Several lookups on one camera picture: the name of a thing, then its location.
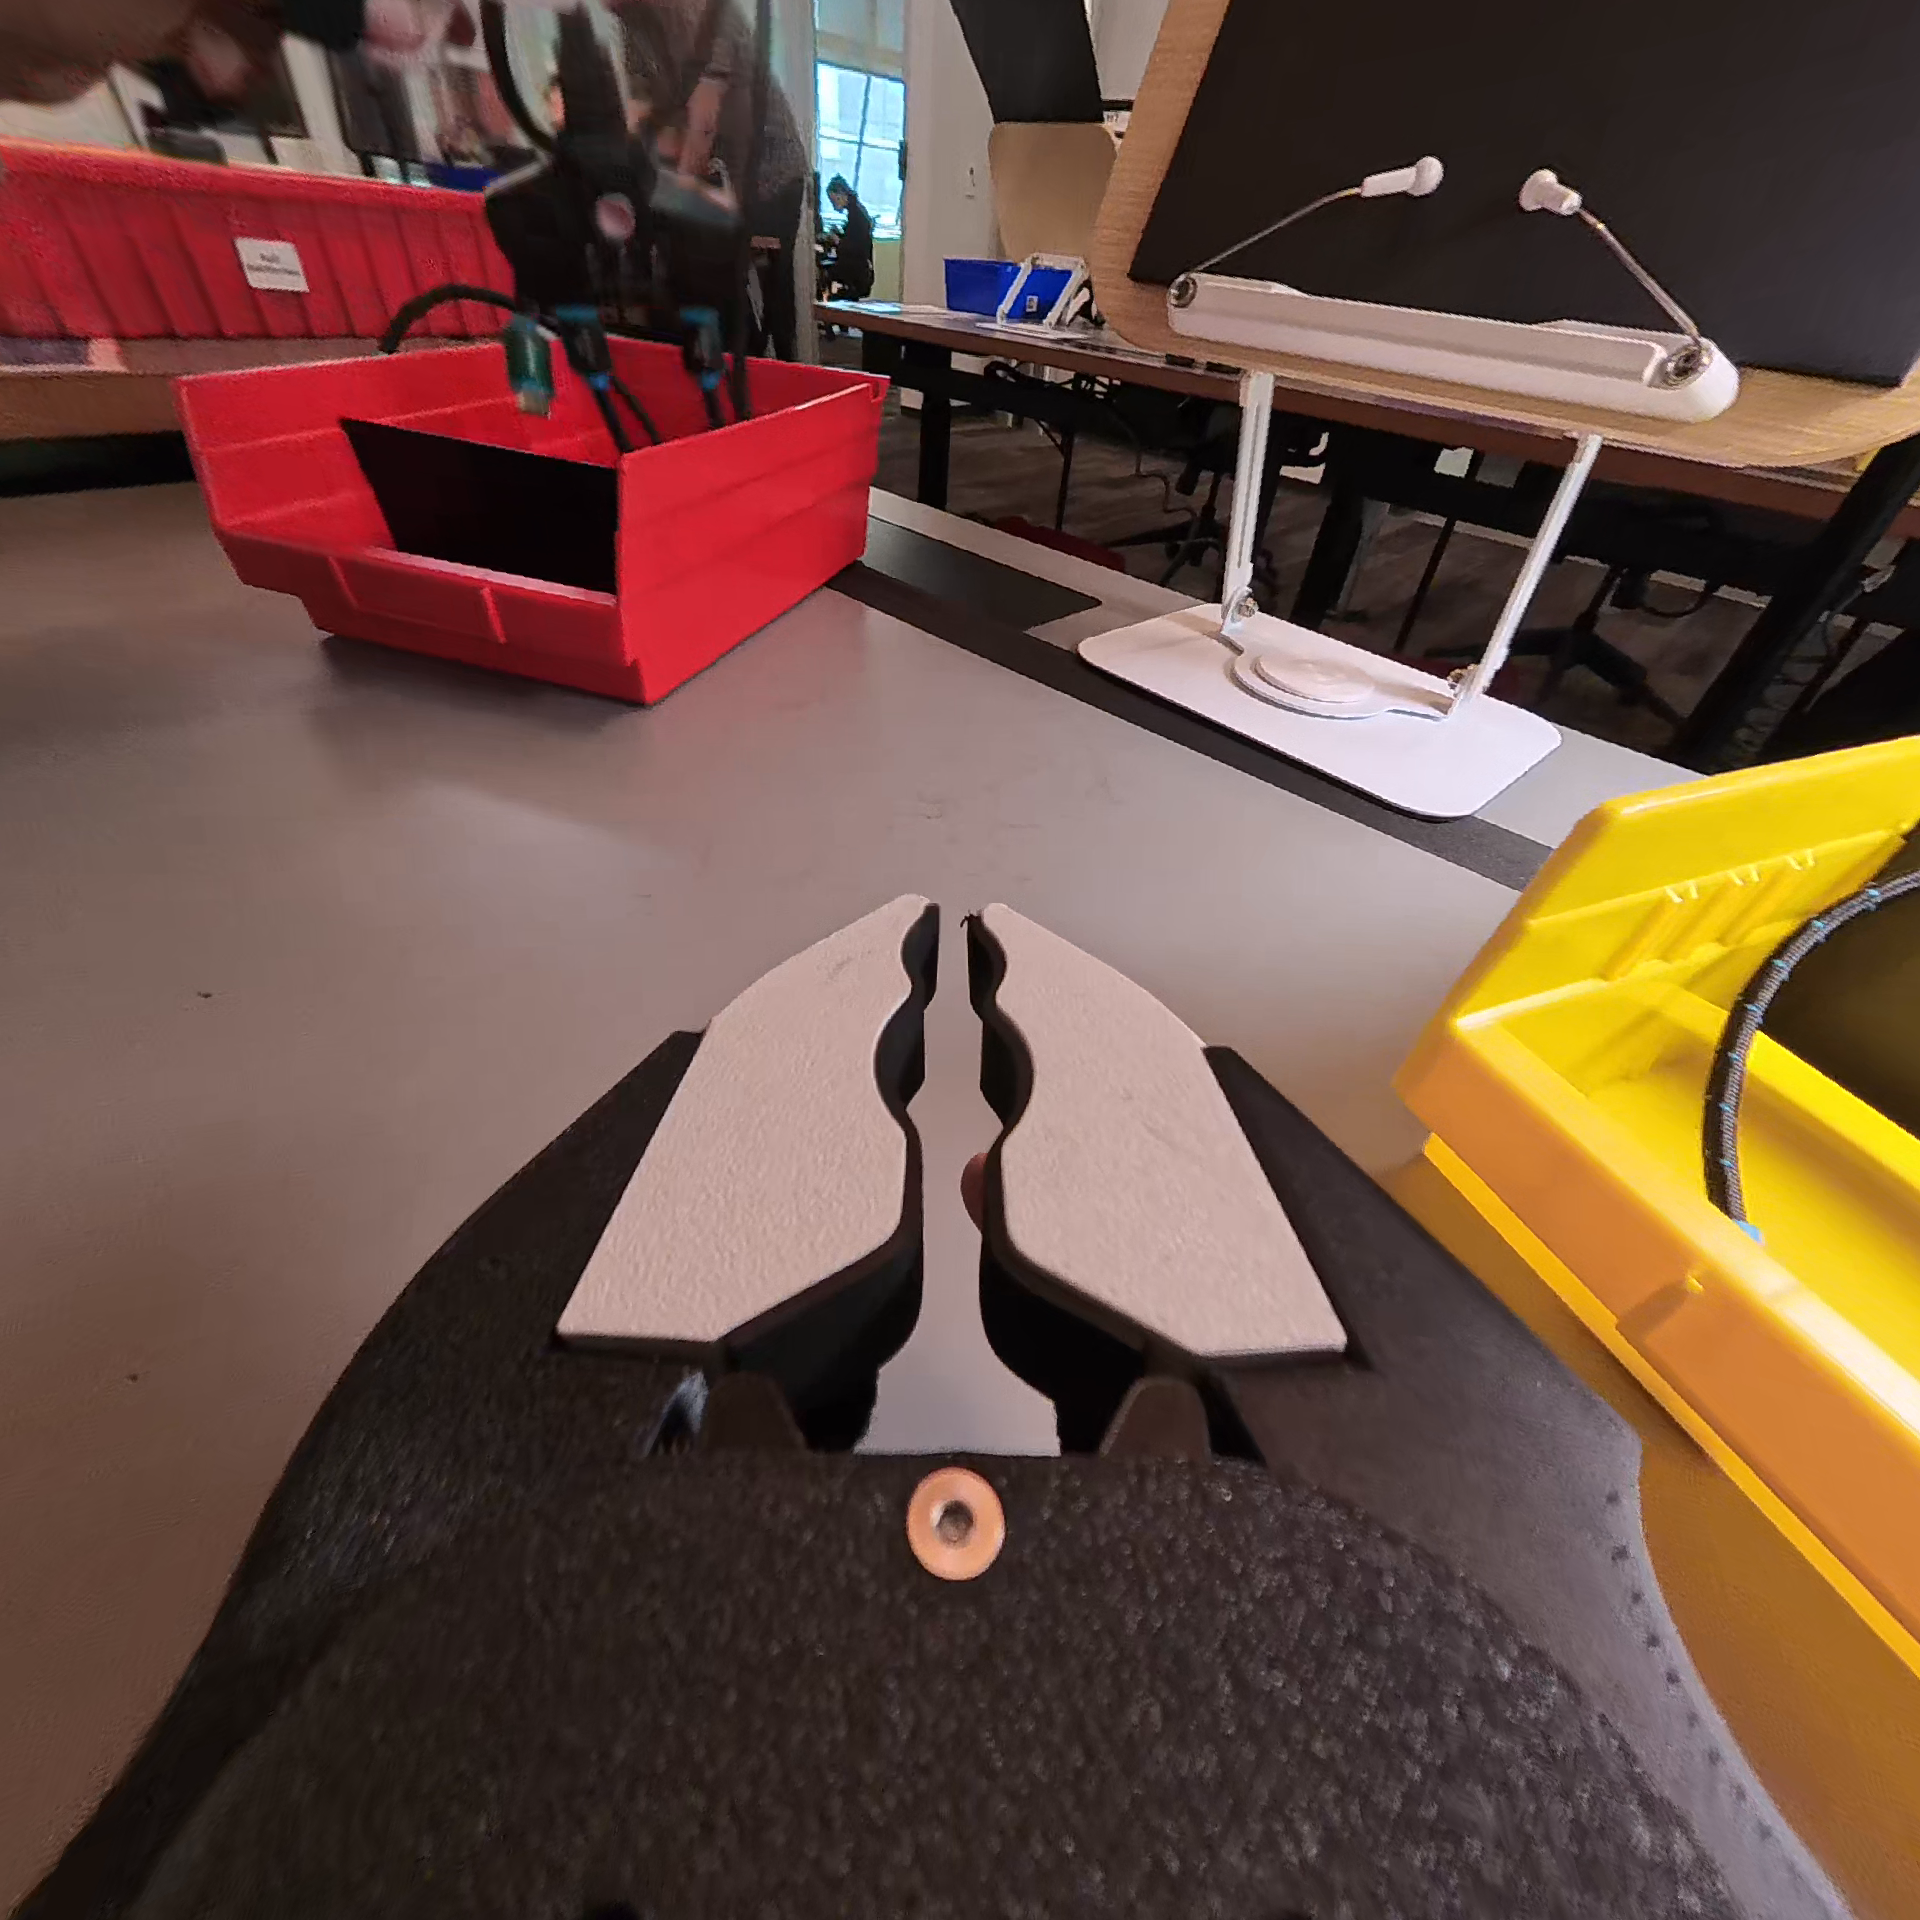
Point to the red storage bin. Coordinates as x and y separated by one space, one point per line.
721 525

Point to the black bin divider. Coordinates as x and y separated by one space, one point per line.
1860 1021
480 502

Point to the dark grey usb hub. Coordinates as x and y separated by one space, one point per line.
571 241

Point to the person's left forearm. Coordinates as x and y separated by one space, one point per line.
75 45

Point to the long wooden desk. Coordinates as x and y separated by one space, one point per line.
961 323

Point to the black office chair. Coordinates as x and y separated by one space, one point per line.
1650 601

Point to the large red bin white label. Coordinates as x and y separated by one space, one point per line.
134 241

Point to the yellow storage bin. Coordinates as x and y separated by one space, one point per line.
1574 1080

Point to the white book stand dark board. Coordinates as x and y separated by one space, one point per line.
1501 120

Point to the pale wooden stand board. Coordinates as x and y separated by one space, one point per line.
1050 188

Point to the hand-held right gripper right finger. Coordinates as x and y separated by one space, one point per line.
1155 1201

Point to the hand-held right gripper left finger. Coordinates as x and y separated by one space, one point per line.
764 1184

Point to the blue storage bin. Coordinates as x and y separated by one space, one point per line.
975 285

